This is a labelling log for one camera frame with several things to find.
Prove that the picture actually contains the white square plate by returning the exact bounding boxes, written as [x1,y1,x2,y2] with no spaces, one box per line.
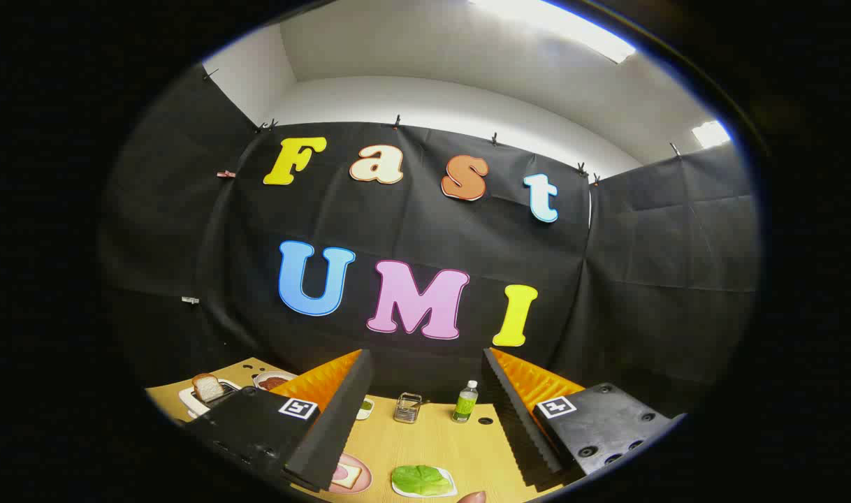
[391,465,458,498]

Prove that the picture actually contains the long ceiling light panel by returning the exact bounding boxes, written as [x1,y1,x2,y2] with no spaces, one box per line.
[467,0,637,65]

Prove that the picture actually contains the white toaster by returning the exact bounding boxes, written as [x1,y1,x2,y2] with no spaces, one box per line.
[179,379,241,418]

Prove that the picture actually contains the green label plastic bottle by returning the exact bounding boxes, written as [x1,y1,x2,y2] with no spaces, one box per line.
[452,380,479,423]

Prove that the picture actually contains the metal wire rack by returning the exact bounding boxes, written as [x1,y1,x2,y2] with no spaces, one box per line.
[393,393,423,424]

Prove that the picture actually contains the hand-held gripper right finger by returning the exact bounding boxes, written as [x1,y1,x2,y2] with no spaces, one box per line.
[481,347,686,490]

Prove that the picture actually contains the green lettuce leaf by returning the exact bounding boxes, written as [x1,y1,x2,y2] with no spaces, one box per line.
[391,465,452,497]

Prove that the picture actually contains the small ceiling light panel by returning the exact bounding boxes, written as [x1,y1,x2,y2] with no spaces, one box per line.
[691,120,732,149]

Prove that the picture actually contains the white oval plate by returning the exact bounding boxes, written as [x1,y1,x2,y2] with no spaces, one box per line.
[252,370,298,392]

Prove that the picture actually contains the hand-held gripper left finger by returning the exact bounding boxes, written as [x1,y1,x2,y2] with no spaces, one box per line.
[184,348,374,493]

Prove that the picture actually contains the pink round plate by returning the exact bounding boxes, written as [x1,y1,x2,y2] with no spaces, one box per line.
[326,452,374,495]

